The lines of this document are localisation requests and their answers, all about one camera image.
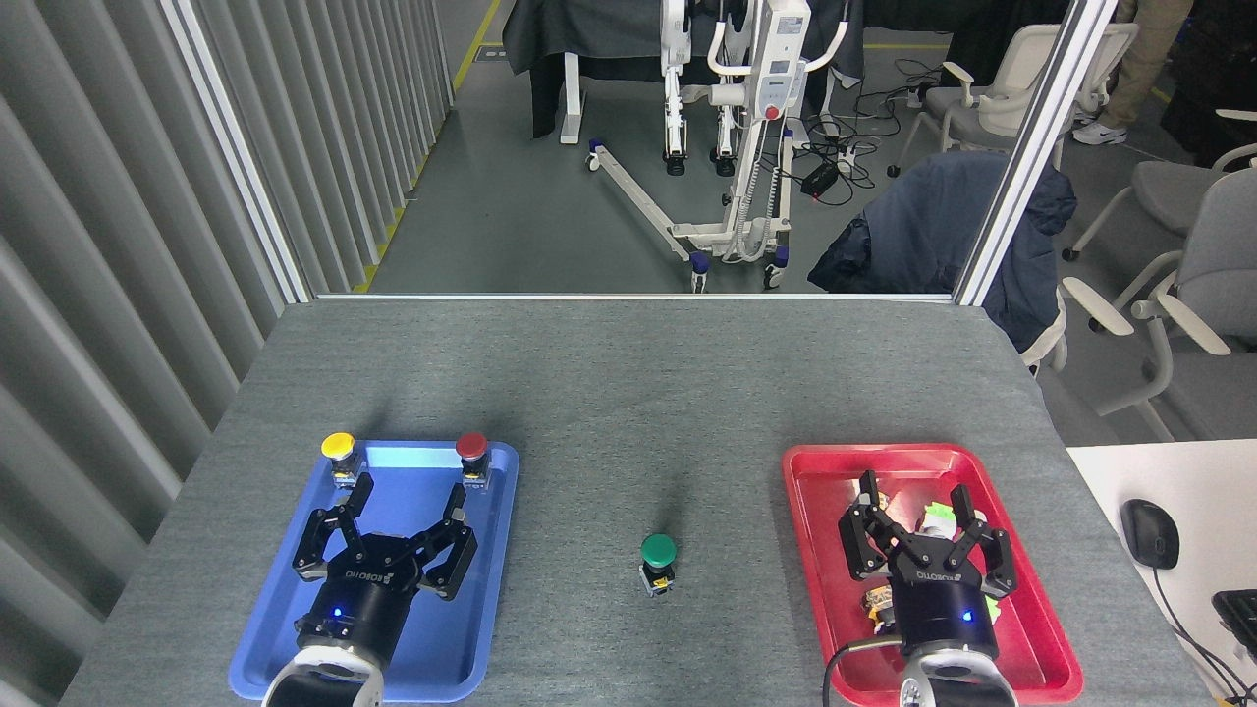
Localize black table cloth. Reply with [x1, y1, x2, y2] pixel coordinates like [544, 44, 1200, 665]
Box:
[503, 0, 867, 139]

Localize person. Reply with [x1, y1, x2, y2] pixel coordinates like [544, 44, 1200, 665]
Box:
[1072, 0, 1191, 147]

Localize black computer mouse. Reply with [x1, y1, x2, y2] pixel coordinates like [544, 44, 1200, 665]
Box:
[1120, 499, 1180, 571]

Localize red push button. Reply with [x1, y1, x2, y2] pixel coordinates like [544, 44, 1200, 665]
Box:
[455, 432, 492, 490]

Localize white humanoid robot legs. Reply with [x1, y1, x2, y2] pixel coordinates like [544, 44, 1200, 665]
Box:
[658, 0, 739, 179]

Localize white wheeled lift stand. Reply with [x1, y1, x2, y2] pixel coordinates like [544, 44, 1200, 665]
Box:
[586, 0, 850, 294]

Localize dark blue jacket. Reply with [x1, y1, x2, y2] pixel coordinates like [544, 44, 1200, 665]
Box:
[807, 150, 1079, 353]

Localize black floor cables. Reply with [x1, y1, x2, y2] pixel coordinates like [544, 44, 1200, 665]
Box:
[786, 57, 946, 208]

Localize white desk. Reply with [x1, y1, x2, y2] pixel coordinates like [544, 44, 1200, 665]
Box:
[1066, 439, 1257, 707]

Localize green push button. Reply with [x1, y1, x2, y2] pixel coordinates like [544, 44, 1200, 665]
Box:
[638, 533, 680, 599]

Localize silver frame post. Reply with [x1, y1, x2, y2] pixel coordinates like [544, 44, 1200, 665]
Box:
[953, 0, 1120, 307]

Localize black keyboard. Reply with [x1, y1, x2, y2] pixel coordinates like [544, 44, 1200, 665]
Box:
[1213, 589, 1257, 659]

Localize red plastic tray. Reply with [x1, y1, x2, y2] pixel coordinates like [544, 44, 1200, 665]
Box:
[782, 443, 1084, 707]

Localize blue plastic tray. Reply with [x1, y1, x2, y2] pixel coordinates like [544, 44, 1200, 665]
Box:
[228, 439, 520, 703]

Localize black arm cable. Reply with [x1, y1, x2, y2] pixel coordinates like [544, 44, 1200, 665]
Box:
[822, 635, 909, 707]

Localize white grey office chair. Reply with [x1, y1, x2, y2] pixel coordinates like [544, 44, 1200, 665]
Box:
[1061, 167, 1257, 443]
[888, 22, 1140, 180]
[1061, 106, 1257, 264]

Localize yellow push button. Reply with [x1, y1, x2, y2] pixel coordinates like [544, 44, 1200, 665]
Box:
[320, 431, 369, 491]

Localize white chair under jacket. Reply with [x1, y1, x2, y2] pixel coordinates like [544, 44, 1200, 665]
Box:
[1019, 293, 1071, 376]

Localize silver table edge rail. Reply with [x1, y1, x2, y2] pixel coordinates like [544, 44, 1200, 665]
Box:
[314, 291, 959, 301]

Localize black mouse cable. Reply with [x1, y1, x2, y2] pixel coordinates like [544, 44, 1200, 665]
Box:
[1149, 568, 1257, 704]

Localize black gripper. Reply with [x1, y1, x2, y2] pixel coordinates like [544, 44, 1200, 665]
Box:
[837, 469, 1020, 661]
[291, 472, 480, 671]

